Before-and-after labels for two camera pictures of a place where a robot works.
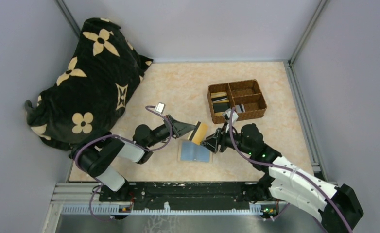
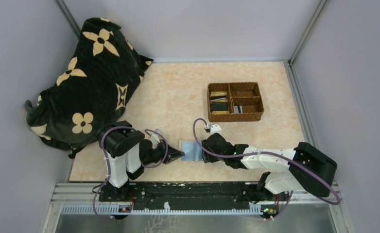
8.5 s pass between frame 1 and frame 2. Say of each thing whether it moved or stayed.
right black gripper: moved
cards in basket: stayed
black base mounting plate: stayed
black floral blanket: stayed
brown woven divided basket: stayed
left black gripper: moved
